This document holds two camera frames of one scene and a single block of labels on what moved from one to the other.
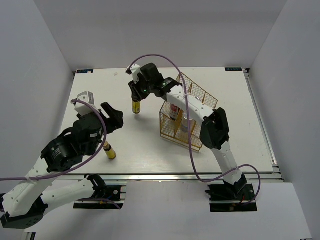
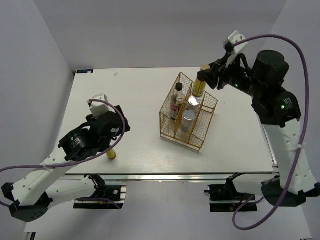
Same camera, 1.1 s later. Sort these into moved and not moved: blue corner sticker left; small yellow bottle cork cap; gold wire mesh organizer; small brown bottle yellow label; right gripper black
Moved: right gripper black; small brown bottle yellow label
Not moved: blue corner sticker left; small yellow bottle cork cap; gold wire mesh organizer
